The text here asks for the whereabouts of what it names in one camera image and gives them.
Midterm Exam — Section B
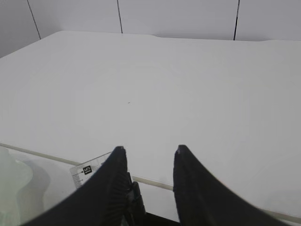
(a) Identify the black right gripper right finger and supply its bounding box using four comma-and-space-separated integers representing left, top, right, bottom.
173, 145, 285, 226

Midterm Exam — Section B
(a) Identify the light green wavy glass plate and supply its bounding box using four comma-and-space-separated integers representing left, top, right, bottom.
0, 147, 33, 226

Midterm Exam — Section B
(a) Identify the black gel pen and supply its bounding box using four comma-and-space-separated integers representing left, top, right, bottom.
123, 172, 146, 226

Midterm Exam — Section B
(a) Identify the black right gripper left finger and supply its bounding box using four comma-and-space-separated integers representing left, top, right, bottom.
26, 146, 129, 226

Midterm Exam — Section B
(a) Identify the clear plastic ruler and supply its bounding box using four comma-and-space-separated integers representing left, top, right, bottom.
70, 152, 111, 189

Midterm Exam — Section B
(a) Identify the black square pen holder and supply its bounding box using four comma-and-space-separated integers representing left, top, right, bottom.
142, 212, 181, 226

